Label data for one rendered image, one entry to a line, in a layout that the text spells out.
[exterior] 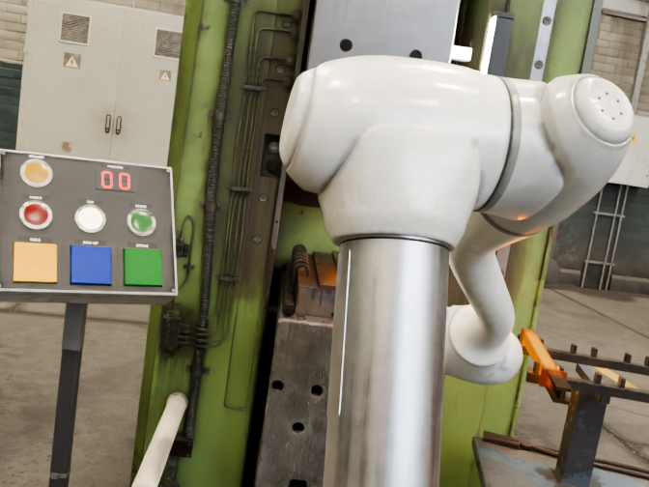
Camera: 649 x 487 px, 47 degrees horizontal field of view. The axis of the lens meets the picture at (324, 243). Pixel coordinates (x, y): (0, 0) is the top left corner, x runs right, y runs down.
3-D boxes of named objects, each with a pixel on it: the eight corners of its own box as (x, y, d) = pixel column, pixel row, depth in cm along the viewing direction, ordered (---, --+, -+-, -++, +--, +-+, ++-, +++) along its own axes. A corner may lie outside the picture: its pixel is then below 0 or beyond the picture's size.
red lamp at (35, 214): (44, 228, 140) (46, 206, 139) (19, 225, 139) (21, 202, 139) (49, 226, 143) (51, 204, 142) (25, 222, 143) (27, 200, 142)
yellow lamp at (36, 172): (44, 186, 142) (46, 163, 142) (20, 183, 142) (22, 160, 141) (50, 185, 145) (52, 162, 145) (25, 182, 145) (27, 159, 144)
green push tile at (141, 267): (163, 285, 148) (161, 249, 150) (125, 284, 144) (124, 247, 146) (160, 288, 149) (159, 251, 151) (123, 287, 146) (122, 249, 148)
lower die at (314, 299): (382, 325, 168) (388, 288, 167) (295, 313, 167) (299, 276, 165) (364, 285, 210) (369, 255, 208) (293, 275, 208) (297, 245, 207)
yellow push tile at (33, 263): (57, 282, 138) (57, 243, 140) (13, 281, 135) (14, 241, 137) (55, 284, 140) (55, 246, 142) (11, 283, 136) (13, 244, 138)
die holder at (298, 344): (417, 529, 170) (451, 341, 163) (250, 511, 167) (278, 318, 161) (385, 430, 225) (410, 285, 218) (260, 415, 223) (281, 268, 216)
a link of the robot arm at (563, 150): (555, 147, 86) (444, 129, 83) (657, 51, 69) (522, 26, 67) (568, 253, 81) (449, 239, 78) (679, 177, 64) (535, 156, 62)
